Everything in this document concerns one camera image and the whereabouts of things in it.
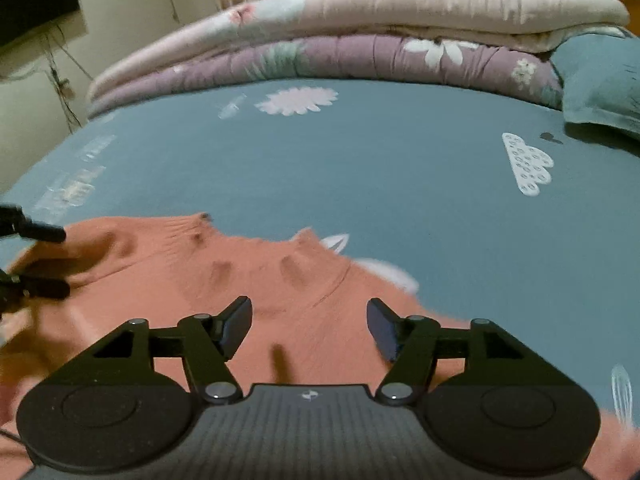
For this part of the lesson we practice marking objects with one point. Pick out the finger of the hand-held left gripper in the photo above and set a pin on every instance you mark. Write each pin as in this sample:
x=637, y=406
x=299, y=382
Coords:
x=45, y=287
x=42, y=232

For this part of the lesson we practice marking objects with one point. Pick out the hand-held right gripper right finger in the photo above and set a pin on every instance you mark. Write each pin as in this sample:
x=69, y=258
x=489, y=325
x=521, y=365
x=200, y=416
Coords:
x=382, y=330

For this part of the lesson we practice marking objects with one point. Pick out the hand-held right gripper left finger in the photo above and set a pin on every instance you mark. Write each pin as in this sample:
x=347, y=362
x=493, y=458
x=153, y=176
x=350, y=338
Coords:
x=235, y=327

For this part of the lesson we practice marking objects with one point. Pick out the pink striped sweater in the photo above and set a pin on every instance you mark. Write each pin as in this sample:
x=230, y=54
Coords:
x=300, y=300

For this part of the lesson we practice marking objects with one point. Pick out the purple floral quilt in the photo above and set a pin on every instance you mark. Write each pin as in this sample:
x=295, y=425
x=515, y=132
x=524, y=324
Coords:
x=350, y=57

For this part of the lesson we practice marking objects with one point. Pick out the pink floral quilt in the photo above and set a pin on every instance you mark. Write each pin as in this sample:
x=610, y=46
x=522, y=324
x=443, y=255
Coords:
x=400, y=7

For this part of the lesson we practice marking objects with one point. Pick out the teal patterned pillow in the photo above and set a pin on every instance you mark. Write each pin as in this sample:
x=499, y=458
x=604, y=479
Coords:
x=605, y=85

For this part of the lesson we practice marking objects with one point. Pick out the black wall television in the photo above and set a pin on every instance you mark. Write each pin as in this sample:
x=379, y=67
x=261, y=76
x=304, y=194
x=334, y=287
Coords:
x=35, y=10

